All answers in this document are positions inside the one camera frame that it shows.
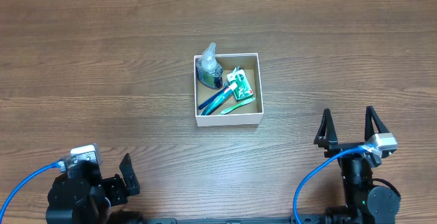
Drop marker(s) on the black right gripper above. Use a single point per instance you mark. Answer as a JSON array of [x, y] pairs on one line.
[[327, 134]]

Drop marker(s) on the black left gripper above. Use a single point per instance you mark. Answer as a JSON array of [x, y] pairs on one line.
[[119, 194]]

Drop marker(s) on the green white floss pack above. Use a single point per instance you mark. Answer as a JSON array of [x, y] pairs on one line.
[[243, 89]]

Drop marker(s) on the green white toothbrush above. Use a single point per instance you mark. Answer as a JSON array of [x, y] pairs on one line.
[[236, 106]]

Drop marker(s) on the teal toothpaste tube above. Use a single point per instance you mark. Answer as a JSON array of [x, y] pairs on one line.
[[219, 100]]

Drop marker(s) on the clear soap pump bottle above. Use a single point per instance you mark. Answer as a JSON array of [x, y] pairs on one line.
[[209, 70]]

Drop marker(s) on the blue disposable razor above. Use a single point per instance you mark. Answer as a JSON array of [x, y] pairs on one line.
[[212, 98]]

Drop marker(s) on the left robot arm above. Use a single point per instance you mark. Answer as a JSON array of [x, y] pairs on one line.
[[81, 195]]

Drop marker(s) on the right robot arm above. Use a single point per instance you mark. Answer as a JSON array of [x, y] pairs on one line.
[[367, 199]]

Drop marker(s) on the white cardboard box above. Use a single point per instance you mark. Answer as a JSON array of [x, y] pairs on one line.
[[251, 113]]

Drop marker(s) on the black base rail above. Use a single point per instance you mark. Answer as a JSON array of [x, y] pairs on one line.
[[304, 218]]

